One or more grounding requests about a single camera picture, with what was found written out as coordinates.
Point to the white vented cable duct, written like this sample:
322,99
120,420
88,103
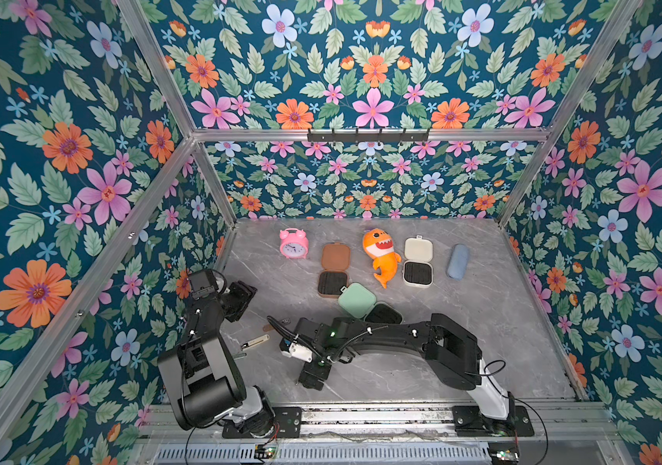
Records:
325,453

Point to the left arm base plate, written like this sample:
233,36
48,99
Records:
281,422

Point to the black wall hook rail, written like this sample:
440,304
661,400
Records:
357,135

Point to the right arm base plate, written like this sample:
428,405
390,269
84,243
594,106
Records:
469,422

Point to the pink alarm clock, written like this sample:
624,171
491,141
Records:
294,244

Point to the cream open clipper case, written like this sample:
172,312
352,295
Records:
418,271

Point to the brown open clipper case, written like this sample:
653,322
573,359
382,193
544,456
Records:
335,261

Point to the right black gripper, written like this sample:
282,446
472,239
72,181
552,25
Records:
314,373

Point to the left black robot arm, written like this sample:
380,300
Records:
202,380

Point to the green clipper case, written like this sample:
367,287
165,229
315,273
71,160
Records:
360,303

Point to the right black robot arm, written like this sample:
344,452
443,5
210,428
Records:
450,351

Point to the orange shark plush toy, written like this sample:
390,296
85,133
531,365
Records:
379,246

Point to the blue closed case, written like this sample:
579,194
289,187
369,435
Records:
458,262

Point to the gold nail file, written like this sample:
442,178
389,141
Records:
255,342

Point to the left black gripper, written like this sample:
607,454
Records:
243,292

